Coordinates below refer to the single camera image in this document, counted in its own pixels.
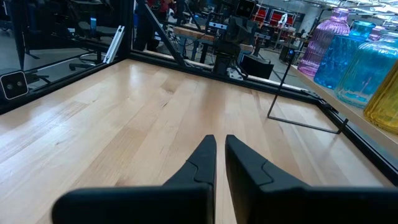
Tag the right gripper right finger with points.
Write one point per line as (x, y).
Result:
(248, 186)

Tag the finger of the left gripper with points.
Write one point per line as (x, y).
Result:
(235, 29)
(249, 29)

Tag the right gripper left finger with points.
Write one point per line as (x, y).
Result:
(192, 186)

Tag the pink ribbed glass vase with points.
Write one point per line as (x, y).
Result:
(323, 43)

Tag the blue rippled glass vase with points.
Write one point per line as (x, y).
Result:
(339, 59)

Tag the clear glass vase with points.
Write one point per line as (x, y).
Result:
(370, 71)

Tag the yellow glass vase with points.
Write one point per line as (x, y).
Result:
(385, 102)

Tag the red chair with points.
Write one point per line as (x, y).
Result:
(280, 17)
(261, 13)

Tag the silver mounting plate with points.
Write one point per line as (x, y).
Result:
(232, 73)

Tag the black box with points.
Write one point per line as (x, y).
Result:
(256, 67)

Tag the wooden workbench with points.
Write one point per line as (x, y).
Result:
(192, 32)

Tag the person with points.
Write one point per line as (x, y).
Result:
(149, 25)

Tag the black office chair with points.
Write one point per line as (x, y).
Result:
(96, 31)

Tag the wooden shelf with black frame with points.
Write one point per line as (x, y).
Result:
(342, 105)

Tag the silver bracket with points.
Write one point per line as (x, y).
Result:
(113, 43)

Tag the table-level camera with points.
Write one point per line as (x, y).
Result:
(14, 84)

